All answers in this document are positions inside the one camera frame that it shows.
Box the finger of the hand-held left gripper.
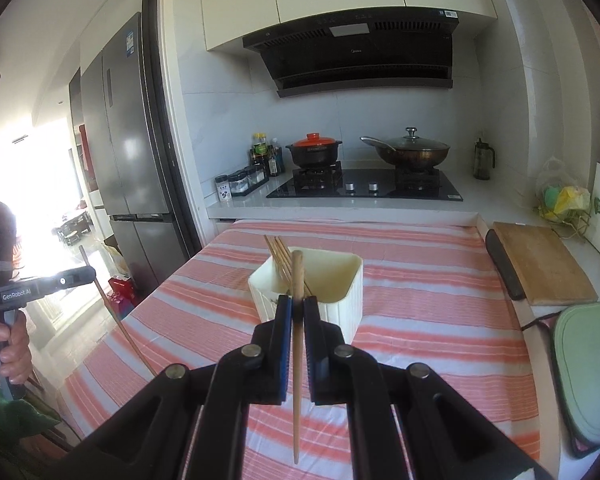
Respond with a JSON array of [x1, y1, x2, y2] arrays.
[[45, 266, 97, 295]]

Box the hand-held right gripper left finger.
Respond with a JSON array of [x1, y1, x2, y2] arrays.
[[77, 296, 293, 480]]

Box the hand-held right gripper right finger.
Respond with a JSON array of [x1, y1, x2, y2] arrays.
[[302, 296, 553, 480]]

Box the cream ribbed utensil holder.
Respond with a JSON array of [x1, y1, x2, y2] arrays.
[[247, 248, 365, 343]]

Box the person's left forearm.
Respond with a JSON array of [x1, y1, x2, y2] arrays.
[[0, 367, 63, 461]]

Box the person's left hand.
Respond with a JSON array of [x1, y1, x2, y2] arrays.
[[0, 316, 32, 386]]

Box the dining furniture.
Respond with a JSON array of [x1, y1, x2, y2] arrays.
[[52, 210, 92, 247]]

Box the red box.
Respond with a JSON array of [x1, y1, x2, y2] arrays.
[[107, 276, 137, 311]]

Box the grey refrigerator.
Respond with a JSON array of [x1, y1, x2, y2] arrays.
[[80, 12, 191, 291]]

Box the pink striped tablecloth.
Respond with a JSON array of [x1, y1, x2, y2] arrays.
[[62, 219, 541, 480]]

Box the black-lidded jar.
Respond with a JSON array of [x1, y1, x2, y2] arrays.
[[214, 174, 234, 204]]

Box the black gas cooktop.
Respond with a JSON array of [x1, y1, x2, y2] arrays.
[[266, 167, 464, 202]]

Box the spice jars and bottles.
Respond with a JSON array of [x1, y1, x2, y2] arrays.
[[228, 164, 270, 197]]

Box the dark sauce bottle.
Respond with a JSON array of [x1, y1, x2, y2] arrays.
[[268, 137, 284, 177]]

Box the black clay pot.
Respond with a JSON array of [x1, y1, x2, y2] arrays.
[[285, 133, 343, 169]]

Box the yellow-capped sauce bottle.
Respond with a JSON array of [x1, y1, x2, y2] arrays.
[[251, 132, 271, 168]]

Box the black oblong object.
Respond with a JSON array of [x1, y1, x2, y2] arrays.
[[485, 229, 527, 302]]

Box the wok with glass lid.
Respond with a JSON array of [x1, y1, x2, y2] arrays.
[[360, 127, 451, 168]]

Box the white kitchen counter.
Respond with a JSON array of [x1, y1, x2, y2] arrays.
[[207, 160, 600, 311]]

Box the wooden cutting board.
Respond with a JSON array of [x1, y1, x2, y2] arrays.
[[492, 221, 600, 307]]

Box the dark glass pitcher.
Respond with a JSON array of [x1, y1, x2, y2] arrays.
[[473, 137, 496, 181]]

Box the light green mat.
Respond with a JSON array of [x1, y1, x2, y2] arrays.
[[551, 300, 600, 458]]

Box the clear plastic bag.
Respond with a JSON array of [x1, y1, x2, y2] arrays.
[[534, 156, 595, 241]]

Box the black range hood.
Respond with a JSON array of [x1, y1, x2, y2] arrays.
[[242, 7, 461, 98]]

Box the black cable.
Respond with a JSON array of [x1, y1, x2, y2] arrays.
[[520, 310, 563, 332]]

